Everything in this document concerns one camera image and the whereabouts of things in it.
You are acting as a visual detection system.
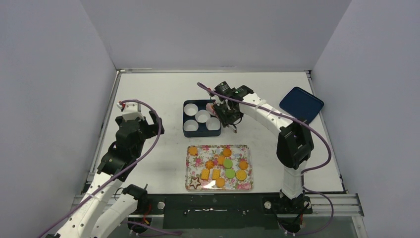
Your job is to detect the pink cat paw tongs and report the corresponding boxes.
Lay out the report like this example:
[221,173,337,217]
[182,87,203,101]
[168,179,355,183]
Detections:
[206,103,219,118]

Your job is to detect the orange round cookie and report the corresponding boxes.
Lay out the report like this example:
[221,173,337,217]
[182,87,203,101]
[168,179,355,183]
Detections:
[215,178,225,188]
[222,147,232,157]

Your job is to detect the green round cookie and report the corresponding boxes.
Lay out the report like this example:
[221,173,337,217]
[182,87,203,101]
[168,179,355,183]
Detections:
[223,158,233,169]
[225,169,235,179]

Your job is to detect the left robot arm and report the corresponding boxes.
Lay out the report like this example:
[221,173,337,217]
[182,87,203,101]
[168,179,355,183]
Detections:
[47,109,164,238]

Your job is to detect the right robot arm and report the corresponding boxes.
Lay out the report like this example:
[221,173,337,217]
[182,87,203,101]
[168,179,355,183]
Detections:
[197,82,314,212]

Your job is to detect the white paper cup front-right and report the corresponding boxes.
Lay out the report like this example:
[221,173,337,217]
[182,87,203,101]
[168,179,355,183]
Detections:
[206,117,221,131]

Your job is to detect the white paper cup centre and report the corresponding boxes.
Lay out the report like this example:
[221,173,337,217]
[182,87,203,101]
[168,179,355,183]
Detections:
[195,110,211,123]

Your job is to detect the dark blue square box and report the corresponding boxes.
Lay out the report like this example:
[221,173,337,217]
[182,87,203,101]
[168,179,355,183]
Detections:
[182,100,221,138]

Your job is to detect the white paper cup back-left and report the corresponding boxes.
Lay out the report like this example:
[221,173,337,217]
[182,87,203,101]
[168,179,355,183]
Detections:
[183,103,199,117]

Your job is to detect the white paper cup front-left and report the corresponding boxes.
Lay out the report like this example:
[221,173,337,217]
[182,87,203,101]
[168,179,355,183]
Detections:
[183,119,199,132]

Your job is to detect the floral rectangular tray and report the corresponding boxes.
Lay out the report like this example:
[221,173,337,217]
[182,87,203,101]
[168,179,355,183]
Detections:
[185,145,254,192]

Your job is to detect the square cracker right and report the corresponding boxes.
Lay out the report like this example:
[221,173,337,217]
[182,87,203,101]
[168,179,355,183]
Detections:
[211,169,221,180]

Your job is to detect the square cracker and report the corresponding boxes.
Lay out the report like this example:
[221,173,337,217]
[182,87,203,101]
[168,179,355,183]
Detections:
[211,169,221,180]
[201,169,210,180]

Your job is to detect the yellow waffle round cookie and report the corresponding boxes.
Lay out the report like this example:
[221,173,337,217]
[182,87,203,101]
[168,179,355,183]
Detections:
[235,170,247,181]

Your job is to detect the star chocolate cookie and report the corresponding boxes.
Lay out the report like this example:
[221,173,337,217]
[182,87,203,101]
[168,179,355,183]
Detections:
[188,177,201,190]

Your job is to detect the square cracker left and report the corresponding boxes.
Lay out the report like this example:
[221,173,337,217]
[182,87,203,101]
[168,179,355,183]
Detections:
[201,169,210,180]

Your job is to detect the dark blue box lid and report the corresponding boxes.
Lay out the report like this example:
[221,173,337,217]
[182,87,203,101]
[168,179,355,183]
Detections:
[279,87,324,124]

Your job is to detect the orange round cookie bottom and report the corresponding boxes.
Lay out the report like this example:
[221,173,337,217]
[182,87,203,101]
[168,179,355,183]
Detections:
[215,178,225,188]

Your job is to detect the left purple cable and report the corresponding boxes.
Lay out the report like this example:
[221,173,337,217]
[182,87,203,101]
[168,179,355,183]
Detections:
[38,99,183,238]

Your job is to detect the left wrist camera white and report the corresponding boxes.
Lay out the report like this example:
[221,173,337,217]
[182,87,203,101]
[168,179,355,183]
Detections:
[116,102,144,121]

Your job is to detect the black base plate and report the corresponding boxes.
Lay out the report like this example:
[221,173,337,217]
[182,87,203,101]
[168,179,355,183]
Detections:
[131,193,313,230]

